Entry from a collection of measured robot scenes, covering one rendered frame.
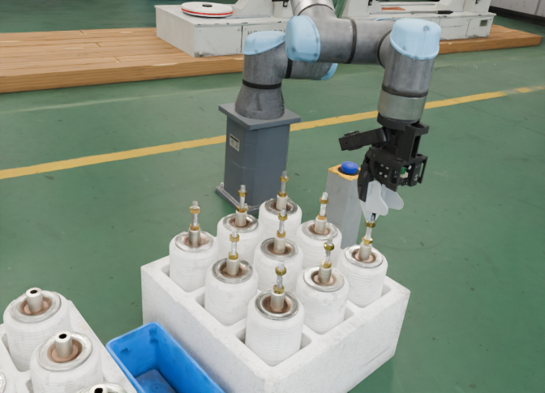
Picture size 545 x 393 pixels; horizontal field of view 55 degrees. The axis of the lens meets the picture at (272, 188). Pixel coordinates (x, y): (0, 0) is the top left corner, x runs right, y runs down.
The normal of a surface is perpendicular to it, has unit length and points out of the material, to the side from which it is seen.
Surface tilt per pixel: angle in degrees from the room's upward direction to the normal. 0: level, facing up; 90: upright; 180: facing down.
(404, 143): 90
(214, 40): 90
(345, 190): 90
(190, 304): 0
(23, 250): 0
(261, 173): 90
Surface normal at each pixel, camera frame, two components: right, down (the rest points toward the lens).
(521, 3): -0.84, 0.19
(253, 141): -0.21, 0.44
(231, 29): 0.55, 0.43
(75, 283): 0.08, -0.88
